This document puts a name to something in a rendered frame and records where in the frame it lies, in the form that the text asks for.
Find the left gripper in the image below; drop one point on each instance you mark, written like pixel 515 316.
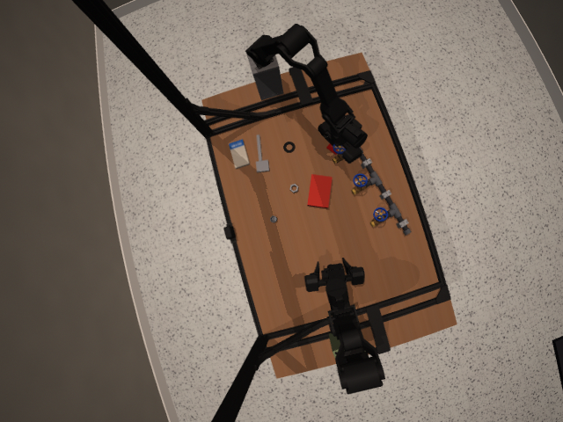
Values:
pixel 350 154

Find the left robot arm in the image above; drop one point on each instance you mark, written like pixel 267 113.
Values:
pixel 332 107

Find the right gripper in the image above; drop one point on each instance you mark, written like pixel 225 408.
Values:
pixel 356 276

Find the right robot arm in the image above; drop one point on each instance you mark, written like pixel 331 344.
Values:
pixel 362 374

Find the red rectangular block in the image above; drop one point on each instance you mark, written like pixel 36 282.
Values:
pixel 320 189

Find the beige flat box with blue label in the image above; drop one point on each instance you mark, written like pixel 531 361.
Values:
pixel 238 153

